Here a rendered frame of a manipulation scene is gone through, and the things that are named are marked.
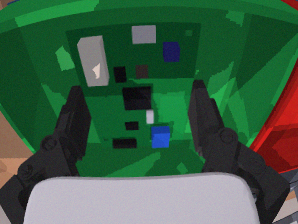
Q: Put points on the green bin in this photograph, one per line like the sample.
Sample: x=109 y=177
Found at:
x=245 y=61

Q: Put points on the red open-top bin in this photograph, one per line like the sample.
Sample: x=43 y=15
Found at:
x=280 y=148

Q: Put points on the green circuit board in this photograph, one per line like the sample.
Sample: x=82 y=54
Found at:
x=149 y=71

